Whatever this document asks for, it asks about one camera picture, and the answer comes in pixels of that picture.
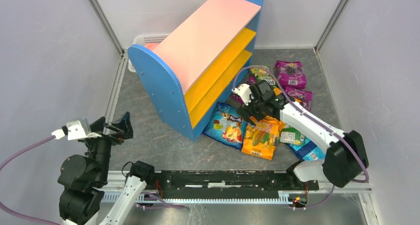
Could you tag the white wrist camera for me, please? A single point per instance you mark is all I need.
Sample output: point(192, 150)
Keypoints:
point(242, 94)
point(75, 130)

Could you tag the blue Slendy candy bag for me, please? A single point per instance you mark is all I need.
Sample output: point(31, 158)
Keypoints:
point(226, 126)

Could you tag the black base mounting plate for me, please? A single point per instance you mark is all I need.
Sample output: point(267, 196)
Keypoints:
point(226, 184)

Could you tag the purple candy bag top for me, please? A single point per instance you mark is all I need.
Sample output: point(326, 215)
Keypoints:
point(290, 74)

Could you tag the orange candy bag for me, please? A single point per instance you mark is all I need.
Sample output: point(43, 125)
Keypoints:
point(278, 92)
point(260, 139)

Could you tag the purple candy bag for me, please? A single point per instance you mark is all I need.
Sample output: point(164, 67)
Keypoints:
point(251, 81)
point(290, 74)
point(303, 96)

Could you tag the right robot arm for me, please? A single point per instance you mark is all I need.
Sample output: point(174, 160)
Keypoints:
point(345, 154)

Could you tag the white plastic basket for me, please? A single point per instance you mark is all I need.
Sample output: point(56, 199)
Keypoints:
point(147, 39)

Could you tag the yellow green Fox's candy bag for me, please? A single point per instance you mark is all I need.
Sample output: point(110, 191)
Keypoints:
point(263, 73)

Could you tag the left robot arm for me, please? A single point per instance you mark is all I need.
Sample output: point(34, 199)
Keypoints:
point(84, 176)

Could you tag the purple candy bag left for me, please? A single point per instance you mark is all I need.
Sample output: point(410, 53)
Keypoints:
point(251, 81)

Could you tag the blue pink yellow shelf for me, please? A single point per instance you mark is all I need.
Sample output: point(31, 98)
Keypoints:
point(197, 64)

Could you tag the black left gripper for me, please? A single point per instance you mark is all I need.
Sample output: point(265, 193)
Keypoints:
point(107, 131)

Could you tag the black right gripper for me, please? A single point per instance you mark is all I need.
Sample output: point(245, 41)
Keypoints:
point(255, 108)

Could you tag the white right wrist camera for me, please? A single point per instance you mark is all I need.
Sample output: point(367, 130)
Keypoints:
point(242, 94)

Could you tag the white slotted cable duct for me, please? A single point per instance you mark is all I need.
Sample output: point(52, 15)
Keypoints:
point(282, 198)

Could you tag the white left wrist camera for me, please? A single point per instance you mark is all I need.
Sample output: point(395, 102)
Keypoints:
point(75, 130)

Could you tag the purple candy bag right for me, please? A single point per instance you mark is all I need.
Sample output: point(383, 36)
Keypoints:
point(303, 96)

